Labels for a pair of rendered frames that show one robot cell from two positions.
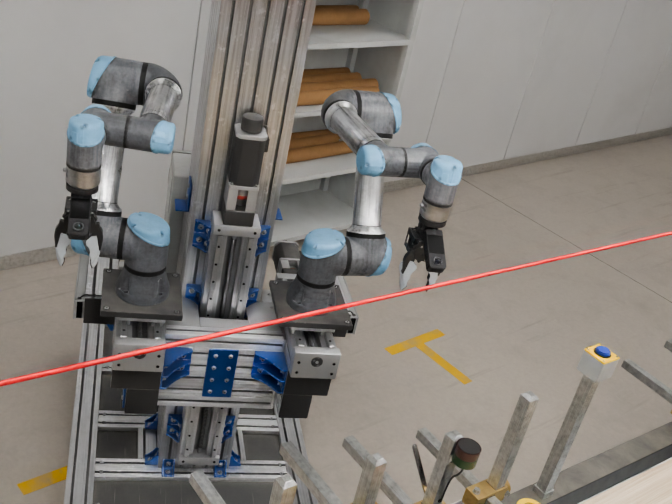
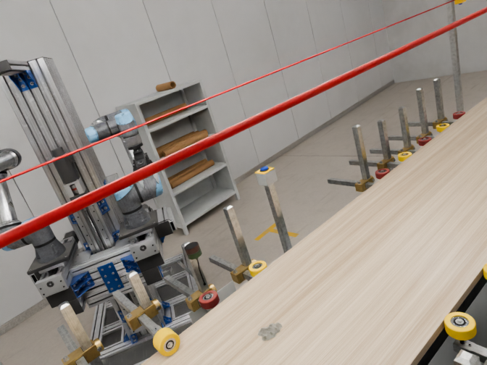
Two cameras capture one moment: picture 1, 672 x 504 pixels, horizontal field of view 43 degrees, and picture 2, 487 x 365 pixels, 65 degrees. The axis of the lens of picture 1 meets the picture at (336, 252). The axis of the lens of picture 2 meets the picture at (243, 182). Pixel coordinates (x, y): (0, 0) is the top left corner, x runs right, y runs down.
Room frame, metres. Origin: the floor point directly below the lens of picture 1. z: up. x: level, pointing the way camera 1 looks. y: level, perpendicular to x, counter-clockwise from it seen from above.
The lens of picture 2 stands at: (0.25, -0.89, 1.81)
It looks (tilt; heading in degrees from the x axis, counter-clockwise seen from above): 20 degrees down; 8
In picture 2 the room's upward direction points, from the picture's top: 18 degrees counter-clockwise
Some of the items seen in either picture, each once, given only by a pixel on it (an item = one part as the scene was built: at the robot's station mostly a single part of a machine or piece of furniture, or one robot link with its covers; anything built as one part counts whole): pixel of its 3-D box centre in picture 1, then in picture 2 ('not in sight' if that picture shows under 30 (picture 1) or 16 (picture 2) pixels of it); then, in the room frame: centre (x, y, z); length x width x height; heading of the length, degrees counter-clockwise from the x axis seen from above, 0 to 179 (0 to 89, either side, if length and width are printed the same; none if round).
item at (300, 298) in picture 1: (313, 288); (134, 215); (2.19, 0.04, 1.09); 0.15 x 0.15 x 0.10
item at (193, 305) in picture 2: not in sight; (201, 297); (1.63, -0.36, 0.85); 0.14 x 0.06 x 0.05; 132
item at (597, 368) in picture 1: (597, 364); (266, 177); (1.99, -0.76, 1.18); 0.07 x 0.07 x 0.08; 42
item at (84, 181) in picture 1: (81, 174); not in sight; (1.70, 0.59, 1.54); 0.08 x 0.08 x 0.05
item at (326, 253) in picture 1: (323, 254); (127, 196); (2.20, 0.03, 1.21); 0.13 x 0.12 x 0.14; 114
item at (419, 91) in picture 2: not in sight; (423, 121); (2.98, -1.87, 0.93); 0.04 x 0.04 x 0.48; 42
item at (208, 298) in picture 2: not in sight; (211, 306); (1.54, -0.42, 0.85); 0.08 x 0.08 x 0.11
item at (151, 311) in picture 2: not in sight; (143, 313); (1.46, -0.18, 0.95); 0.14 x 0.06 x 0.05; 132
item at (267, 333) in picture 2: not in sight; (269, 329); (1.27, -0.68, 0.91); 0.09 x 0.07 x 0.02; 108
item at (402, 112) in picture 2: not in sight; (406, 140); (2.81, -1.68, 0.88); 0.04 x 0.04 x 0.48; 42
